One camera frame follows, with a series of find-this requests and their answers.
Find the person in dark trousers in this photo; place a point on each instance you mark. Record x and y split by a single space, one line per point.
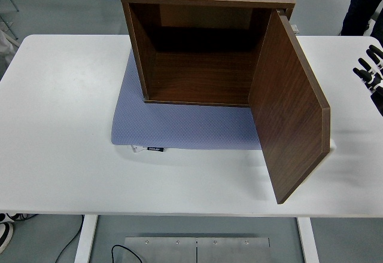
359 0

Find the small white mat tag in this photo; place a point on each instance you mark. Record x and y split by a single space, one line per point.
136 149

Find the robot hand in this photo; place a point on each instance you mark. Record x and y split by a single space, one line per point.
374 77

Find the grey metal plate with screws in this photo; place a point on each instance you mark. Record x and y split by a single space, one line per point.
167 252

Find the brown wooden cabinet door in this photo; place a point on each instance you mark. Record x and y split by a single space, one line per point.
287 110

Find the small grey metal bracket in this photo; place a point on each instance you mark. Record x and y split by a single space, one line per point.
295 29

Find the black mat label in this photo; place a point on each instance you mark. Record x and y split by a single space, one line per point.
156 149

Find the blue-grey textured mat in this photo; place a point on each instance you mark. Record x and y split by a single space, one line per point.
179 125

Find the white table leg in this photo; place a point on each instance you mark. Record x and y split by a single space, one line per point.
308 242
85 239

